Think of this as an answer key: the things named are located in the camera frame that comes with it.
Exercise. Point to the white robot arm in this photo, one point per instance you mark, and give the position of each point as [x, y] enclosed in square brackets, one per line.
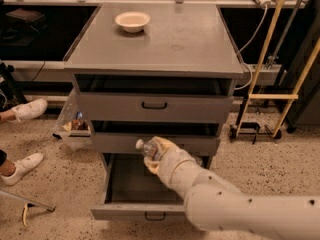
[212, 203]

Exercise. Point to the grey drawer cabinet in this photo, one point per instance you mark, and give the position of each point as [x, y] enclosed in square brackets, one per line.
[181, 40]

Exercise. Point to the lower white sneaker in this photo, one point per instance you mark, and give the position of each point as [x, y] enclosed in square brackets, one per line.
[12, 172]

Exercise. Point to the yellow wooden ladder frame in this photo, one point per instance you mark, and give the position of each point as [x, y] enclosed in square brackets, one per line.
[289, 98]

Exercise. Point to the white paper bowl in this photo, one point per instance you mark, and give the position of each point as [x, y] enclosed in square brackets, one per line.
[132, 22]

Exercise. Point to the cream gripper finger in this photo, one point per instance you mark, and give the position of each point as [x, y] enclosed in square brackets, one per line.
[153, 166]
[164, 144]

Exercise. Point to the upper white sneaker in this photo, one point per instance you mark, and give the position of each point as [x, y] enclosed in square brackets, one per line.
[28, 111]

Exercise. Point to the grey top drawer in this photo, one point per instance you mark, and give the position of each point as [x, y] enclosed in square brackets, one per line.
[153, 99]

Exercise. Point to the clear plastic water bottle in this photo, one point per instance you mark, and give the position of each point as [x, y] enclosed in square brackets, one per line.
[150, 148]

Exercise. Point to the grey drawer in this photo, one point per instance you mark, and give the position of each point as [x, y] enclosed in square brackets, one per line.
[120, 137]
[132, 193]
[153, 99]

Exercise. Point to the grey middle drawer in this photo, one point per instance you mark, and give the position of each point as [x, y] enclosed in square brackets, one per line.
[120, 137]

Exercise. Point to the black equipment at left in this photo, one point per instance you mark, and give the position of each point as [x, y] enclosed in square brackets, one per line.
[16, 91]

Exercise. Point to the grey bottom drawer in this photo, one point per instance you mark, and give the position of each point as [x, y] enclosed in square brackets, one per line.
[132, 193]

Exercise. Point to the clear plastic trash bag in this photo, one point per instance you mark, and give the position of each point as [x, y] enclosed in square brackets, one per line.
[72, 125]

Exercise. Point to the white sneaker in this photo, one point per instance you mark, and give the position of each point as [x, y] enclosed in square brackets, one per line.
[28, 111]
[12, 172]

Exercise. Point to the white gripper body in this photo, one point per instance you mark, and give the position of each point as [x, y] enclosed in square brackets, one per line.
[171, 166]

